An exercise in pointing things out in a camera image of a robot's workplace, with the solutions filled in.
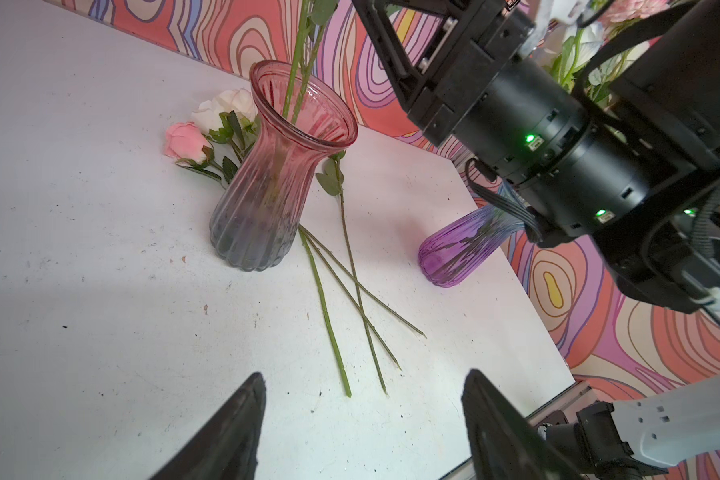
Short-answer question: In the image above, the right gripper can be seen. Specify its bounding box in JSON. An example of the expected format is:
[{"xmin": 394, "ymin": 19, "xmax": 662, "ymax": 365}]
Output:
[{"xmin": 353, "ymin": 1, "xmax": 535, "ymax": 147}]

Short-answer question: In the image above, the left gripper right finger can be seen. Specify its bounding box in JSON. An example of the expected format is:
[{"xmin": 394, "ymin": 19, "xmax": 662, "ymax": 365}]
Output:
[{"xmin": 462, "ymin": 369, "xmax": 582, "ymax": 480}]

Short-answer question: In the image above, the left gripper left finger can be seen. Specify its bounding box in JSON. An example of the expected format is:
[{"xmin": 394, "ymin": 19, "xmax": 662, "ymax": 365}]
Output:
[{"xmin": 153, "ymin": 372, "xmax": 266, "ymax": 480}]

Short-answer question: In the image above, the light blue carnation stem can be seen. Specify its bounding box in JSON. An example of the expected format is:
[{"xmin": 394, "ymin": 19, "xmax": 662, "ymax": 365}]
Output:
[{"xmin": 282, "ymin": 0, "xmax": 338, "ymax": 125}]

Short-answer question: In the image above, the cream white rose stem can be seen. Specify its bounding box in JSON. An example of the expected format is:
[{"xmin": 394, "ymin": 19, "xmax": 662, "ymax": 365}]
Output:
[{"xmin": 544, "ymin": 22, "xmax": 605, "ymax": 92}]

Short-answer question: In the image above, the red pink rose stem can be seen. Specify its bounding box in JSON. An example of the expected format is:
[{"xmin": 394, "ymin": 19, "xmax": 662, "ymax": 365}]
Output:
[{"xmin": 298, "ymin": 228, "xmax": 352, "ymax": 398}]

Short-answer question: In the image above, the pink carnation stem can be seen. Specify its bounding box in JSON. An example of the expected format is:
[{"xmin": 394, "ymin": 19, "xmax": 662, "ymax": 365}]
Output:
[{"xmin": 599, "ymin": 0, "xmax": 670, "ymax": 26}]

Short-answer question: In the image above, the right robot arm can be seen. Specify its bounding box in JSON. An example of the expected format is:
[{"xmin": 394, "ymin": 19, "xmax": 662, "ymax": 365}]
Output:
[{"xmin": 355, "ymin": 1, "xmax": 720, "ymax": 479}]

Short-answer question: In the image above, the pink grey glass vase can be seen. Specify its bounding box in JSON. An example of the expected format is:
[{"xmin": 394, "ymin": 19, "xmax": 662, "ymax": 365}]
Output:
[{"xmin": 209, "ymin": 60, "xmax": 358, "ymax": 272}]

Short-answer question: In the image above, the purple glass vase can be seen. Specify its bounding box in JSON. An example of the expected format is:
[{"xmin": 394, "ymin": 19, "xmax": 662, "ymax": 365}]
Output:
[{"xmin": 418, "ymin": 204, "xmax": 524, "ymax": 288}]

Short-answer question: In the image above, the pale pink rose stem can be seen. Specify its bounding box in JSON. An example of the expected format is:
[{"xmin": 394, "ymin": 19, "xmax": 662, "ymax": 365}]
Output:
[{"xmin": 163, "ymin": 121, "xmax": 403, "ymax": 370}]

